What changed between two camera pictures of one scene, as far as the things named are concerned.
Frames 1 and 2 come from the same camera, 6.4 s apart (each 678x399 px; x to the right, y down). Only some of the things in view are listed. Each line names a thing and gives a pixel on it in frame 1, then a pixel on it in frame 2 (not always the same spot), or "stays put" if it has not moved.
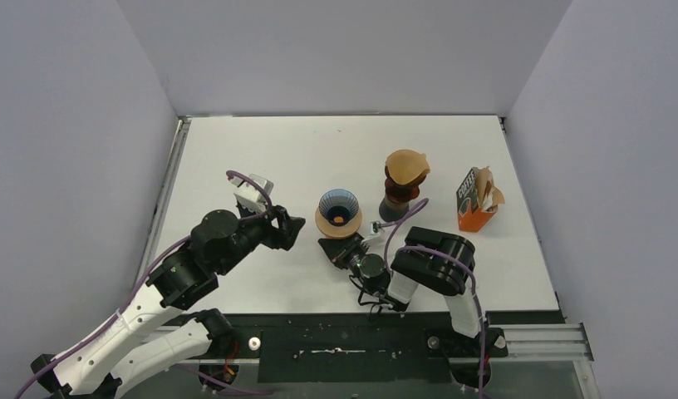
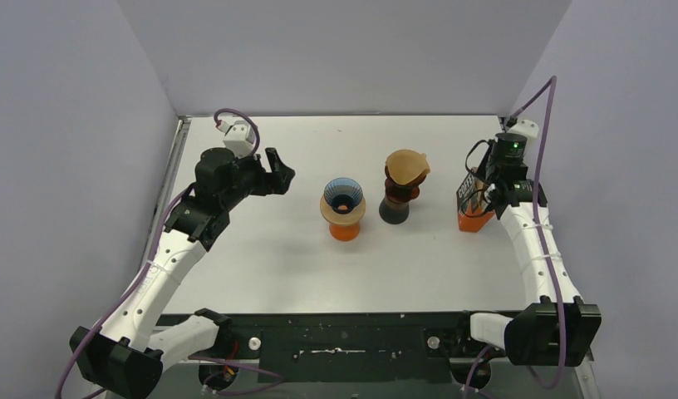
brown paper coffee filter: (406, 166) stays put
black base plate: (365, 347) stays put
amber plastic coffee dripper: (398, 192) stays put
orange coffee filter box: (478, 198) stays put
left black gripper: (277, 227) → (264, 175)
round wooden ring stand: (339, 231) → (351, 218)
